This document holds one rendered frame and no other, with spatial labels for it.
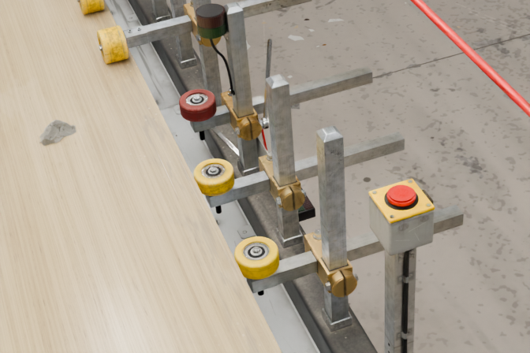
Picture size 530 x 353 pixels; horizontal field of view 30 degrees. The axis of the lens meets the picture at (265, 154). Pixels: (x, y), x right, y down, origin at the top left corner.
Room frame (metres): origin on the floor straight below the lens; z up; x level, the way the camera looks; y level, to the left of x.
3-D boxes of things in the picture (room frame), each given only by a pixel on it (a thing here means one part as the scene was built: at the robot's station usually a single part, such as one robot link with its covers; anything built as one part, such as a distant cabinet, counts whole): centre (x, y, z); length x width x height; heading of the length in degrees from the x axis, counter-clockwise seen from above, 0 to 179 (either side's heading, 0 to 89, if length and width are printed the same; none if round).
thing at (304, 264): (1.34, -0.16, 0.83); 0.43 x 0.03 x 0.04; 107
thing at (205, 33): (1.75, 0.08, 1.10); 0.06 x 0.06 x 0.02
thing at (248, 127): (1.78, 0.05, 0.85); 0.14 x 0.06 x 0.05; 17
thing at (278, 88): (1.52, -0.04, 0.87); 0.04 x 0.04 x 0.48; 17
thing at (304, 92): (1.83, -0.05, 0.84); 0.43 x 0.03 x 0.04; 107
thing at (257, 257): (1.28, 0.03, 0.85); 0.08 x 0.08 x 0.11
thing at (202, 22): (1.75, 0.08, 1.13); 0.06 x 0.06 x 0.02
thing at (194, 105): (1.77, 0.14, 0.85); 0.08 x 0.08 x 0.11
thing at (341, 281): (1.31, -0.10, 0.84); 0.14 x 0.06 x 0.05; 17
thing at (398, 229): (1.04, -0.18, 1.18); 0.07 x 0.07 x 0.08; 17
